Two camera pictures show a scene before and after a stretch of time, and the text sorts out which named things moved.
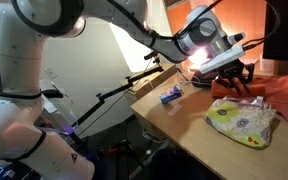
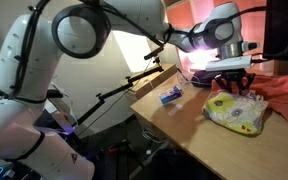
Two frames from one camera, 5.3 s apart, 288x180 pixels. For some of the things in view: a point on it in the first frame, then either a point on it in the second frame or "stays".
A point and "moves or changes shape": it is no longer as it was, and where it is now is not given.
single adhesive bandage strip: (175, 109) stays
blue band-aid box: (170, 94) stays
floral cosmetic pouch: (246, 119) moves or changes shape
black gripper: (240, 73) stays
